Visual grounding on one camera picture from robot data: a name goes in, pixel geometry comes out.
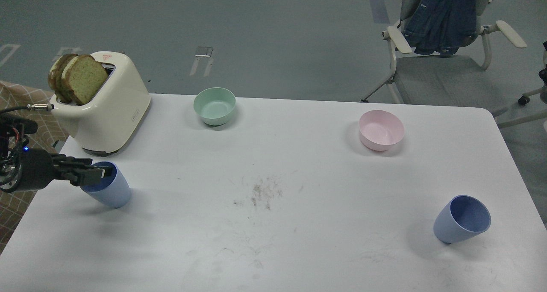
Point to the black Robotiq gripper image-left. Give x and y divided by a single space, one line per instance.
39 168

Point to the light blue cup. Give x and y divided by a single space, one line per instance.
113 190

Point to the dark blue cup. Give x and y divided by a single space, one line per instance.
462 218

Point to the cream white toaster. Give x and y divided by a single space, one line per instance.
106 123

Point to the beige checkered cloth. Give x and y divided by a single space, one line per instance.
50 136

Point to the front bread slice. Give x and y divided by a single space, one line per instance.
81 79

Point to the bread slice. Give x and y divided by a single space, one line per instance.
81 79
54 78

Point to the rear bread slice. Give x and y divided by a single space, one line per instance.
54 78

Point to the green bowl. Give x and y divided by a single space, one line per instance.
215 106

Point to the pink bowl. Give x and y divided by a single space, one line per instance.
380 130

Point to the grey office chair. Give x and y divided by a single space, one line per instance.
458 80

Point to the blue denim jacket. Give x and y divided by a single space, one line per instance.
441 26

